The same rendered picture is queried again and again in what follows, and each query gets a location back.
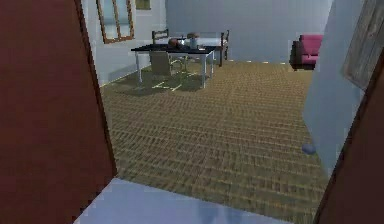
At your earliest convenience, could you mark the black top dining table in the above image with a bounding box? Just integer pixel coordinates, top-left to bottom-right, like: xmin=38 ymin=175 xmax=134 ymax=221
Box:
xmin=130 ymin=44 xmax=218 ymax=90

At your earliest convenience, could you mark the green framed wall picture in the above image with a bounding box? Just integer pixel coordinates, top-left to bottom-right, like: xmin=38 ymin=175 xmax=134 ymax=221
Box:
xmin=135 ymin=0 xmax=152 ymax=11

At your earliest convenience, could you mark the red-brown room door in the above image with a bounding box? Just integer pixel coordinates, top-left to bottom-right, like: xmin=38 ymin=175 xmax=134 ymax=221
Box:
xmin=0 ymin=0 xmax=118 ymax=224

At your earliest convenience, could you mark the pale blue vase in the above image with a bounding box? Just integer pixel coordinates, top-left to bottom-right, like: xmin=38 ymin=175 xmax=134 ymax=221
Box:
xmin=187 ymin=32 xmax=200 ymax=51

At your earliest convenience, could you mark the brown framed window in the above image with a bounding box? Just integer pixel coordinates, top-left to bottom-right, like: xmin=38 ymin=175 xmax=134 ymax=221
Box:
xmin=96 ymin=0 xmax=136 ymax=45

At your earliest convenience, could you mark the grey-brown chair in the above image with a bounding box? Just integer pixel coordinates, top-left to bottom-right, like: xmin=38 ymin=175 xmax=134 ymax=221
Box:
xmin=148 ymin=50 xmax=184 ymax=77

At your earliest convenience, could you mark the pink armchair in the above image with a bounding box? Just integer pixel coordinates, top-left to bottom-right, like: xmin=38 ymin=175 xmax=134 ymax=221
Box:
xmin=289 ymin=34 xmax=324 ymax=71

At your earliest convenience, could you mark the small grey-blue ball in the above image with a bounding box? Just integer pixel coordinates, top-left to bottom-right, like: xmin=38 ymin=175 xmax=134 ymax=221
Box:
xmin=301 ymin=143 xmax=317 ymax=156

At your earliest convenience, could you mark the grey framed wall picture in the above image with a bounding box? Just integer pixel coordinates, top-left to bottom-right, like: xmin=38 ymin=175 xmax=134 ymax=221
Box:
xmin=340 ymin=0 xmax=384 ymax=91

